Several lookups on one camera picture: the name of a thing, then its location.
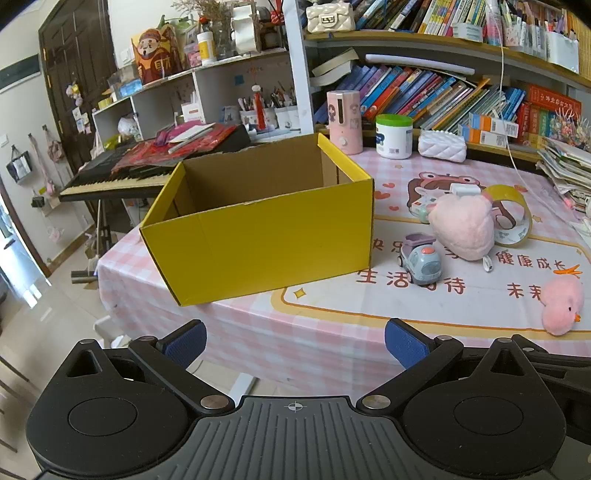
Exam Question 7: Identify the red boxed book set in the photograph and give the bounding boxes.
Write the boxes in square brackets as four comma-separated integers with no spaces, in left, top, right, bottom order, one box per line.
[515,83,583,145]

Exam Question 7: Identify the small pink plush duck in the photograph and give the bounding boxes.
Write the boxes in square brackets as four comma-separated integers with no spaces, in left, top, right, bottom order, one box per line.
[540,265,586,335]

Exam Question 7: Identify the white quilted pouch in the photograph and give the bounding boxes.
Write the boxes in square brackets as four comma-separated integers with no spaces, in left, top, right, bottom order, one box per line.
[418,130,468,163]

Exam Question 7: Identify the yellow tape roll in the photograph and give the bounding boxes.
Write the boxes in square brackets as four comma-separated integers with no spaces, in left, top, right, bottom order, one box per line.
[482,184,533,247]

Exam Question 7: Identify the red paper sheets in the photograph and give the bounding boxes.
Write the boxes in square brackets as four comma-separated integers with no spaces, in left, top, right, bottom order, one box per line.
[117,122,238,167]

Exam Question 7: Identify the white bottle yellow label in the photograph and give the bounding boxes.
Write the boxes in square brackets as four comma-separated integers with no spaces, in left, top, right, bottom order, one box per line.
[196,31,218,65]

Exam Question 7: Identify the grey purple toy car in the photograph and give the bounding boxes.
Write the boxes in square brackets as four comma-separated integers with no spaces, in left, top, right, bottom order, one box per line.
[398,233,443,285]

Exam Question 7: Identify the black keyboard piano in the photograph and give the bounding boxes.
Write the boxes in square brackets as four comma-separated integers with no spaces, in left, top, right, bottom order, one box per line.
[59,124,252,202]

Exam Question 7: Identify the white shelf unit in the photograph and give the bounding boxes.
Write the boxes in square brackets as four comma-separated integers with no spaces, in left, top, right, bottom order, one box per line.
[92,48,296,144]

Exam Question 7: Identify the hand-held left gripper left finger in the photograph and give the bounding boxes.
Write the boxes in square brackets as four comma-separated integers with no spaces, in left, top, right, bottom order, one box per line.
[60,319,237,414]

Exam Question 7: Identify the white plastic bag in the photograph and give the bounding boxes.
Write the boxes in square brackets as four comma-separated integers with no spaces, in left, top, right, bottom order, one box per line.
[117,115,142,140]

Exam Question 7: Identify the metal keyboard stand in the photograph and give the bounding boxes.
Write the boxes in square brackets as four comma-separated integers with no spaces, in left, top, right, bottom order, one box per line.
[71,198,122,283]

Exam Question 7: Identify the row of thin upright books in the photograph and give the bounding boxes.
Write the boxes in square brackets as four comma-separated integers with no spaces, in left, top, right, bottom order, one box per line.
[351,0,490,37]

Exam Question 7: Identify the row of colourful leaning books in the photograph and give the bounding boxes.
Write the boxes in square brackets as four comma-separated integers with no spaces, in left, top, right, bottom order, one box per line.
[339,65,527,134]

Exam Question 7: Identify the stack of papers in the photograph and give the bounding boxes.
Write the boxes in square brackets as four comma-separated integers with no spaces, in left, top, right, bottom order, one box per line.
[536,136,591,214]

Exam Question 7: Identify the hanging tote bag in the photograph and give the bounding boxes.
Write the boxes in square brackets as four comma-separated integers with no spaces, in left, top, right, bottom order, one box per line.
[6,145,32,184]

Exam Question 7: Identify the dark wooden door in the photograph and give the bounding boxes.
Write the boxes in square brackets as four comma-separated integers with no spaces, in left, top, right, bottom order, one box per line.
[39,0,116,185]

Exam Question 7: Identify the rolled white paper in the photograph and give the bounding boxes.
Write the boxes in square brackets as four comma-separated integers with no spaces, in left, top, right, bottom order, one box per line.
[365,54,475,76]

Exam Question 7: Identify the wooden bookshelf white post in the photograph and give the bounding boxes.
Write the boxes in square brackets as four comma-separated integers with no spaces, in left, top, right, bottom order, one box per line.
[284,0,591,171]

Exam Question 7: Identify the small white green toy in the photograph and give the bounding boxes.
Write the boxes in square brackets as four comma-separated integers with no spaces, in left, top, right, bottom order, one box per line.
[409,194,439,219]

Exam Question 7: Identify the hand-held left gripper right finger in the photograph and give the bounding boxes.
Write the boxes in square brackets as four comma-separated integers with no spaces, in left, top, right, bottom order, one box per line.
[355,318,543,414]

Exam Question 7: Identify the dark green wall sign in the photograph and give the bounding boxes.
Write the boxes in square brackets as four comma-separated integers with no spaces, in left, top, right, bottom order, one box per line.
[0,54,40,89]

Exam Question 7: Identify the yellow cardboard box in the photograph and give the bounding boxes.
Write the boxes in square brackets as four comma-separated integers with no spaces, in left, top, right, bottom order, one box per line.
[139,133,375,308]

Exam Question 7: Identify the pink checked cartoon tablecloth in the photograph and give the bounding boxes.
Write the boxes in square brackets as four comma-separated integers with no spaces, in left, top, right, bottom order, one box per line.
[97,143,591,393]

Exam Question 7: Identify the orange white boxes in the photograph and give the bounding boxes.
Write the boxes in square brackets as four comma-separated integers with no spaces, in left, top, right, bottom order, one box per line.
[459,113,519,147]

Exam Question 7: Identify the white ribbon roll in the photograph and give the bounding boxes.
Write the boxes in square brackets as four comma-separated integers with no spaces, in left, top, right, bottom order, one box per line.
[231,7,262,55]

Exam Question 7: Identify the cream quilted handbag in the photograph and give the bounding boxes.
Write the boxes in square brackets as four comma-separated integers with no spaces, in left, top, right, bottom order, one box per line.
[306,0,355,34]

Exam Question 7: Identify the white jar green lid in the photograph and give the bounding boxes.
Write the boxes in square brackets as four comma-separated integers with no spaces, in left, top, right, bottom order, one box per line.
[375,114,414,160]

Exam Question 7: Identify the pink cylinder dispenser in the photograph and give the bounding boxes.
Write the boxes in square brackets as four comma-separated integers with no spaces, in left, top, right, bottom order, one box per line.
[327,90,364,155]

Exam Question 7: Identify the dried flowers in vase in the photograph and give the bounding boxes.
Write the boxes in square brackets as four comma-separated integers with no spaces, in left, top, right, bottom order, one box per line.
[173,0,234,58]

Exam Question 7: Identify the white envelope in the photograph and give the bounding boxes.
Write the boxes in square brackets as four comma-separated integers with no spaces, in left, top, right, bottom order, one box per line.
[170,124,218,144]

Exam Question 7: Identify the fortune god paper box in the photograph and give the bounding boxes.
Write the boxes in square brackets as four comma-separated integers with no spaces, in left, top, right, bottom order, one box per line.
[130,25,185,86]

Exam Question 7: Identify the white pen holders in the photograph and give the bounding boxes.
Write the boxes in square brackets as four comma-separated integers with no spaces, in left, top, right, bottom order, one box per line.
[239,83,298,133]

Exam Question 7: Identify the large pink plush toy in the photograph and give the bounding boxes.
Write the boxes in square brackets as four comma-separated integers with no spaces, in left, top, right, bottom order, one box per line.
[427,194,495,262]

